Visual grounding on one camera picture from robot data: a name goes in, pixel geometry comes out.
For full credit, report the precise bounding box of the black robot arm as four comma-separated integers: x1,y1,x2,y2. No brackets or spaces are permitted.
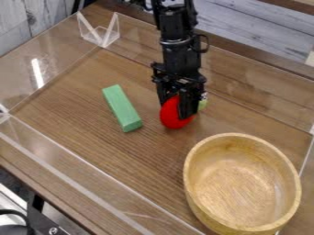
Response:
151,0,209,120

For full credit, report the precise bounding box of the black cable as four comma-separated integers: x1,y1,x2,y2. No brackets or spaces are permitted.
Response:
0,208,35,235

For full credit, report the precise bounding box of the wooden bowl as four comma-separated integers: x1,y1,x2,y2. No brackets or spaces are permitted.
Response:
183,133,302,235

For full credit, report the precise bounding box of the clear acrylic tray wall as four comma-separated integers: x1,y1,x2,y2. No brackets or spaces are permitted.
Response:
0,110,202,235

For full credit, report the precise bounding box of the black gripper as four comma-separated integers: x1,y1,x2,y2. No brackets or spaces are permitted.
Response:
151,42,207,119

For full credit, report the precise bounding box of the red plush strawberry toy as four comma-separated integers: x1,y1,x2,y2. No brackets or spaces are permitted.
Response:
159,95,195,129

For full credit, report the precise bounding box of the green rectangular block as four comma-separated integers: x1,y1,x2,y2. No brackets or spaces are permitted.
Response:
102,84,142,132

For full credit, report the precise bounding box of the clear acrylic corner bracket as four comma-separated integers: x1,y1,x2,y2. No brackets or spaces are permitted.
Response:
76,12,120,49

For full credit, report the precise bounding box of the black metal table frame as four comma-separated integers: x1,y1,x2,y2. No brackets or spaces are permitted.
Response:
0,171,75,235

